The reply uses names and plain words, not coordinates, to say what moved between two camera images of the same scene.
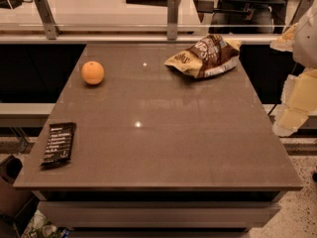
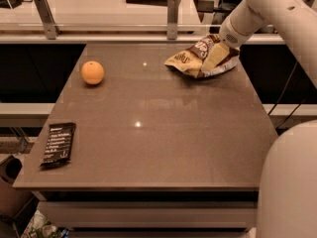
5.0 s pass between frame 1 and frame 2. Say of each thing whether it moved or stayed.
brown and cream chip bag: stayed
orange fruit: stayed
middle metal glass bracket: stayed
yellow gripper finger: moved
